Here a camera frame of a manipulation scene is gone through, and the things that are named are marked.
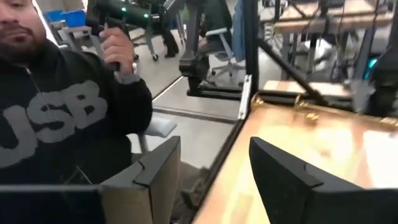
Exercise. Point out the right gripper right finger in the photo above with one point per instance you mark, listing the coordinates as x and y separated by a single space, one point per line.
289 193

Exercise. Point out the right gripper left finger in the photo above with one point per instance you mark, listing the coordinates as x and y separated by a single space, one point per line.
149 186

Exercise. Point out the short gold candlestick holder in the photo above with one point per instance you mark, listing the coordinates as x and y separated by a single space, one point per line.
257 101

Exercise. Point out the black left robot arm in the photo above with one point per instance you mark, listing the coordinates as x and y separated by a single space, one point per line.
385 87

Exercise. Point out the grey stool seat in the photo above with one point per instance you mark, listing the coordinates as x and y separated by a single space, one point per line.
160 127

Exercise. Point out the person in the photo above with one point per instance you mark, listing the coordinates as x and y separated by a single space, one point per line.
62 118
216 21
170 40

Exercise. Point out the black neighbouring rig stand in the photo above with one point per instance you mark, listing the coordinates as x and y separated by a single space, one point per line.
194 62

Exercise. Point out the person's hand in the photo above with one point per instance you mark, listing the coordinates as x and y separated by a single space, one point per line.
116 46

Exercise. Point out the white office chair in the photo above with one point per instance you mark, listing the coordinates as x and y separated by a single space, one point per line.
222 37

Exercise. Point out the blue hanging cloth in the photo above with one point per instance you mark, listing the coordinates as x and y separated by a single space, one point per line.
238 31

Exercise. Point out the wooden background table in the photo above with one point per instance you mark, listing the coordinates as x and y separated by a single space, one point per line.
311 21

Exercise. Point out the silver frame bracket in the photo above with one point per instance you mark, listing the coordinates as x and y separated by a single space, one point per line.
245 96

